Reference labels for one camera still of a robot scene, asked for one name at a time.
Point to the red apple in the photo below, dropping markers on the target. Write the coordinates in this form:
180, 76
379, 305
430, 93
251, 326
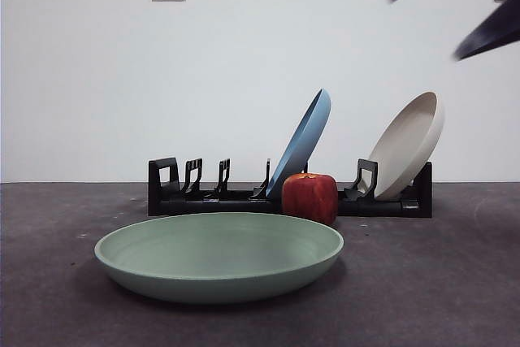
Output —
308, 196

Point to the green round plate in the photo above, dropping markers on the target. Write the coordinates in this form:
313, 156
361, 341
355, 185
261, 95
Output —
219, 249

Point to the beige round plate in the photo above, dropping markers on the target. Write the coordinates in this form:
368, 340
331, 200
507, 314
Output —
406, 144

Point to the blue round plate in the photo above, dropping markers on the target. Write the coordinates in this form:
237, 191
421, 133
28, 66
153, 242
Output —
302, 140

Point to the black plate rack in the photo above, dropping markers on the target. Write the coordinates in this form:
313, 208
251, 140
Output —
170, 202

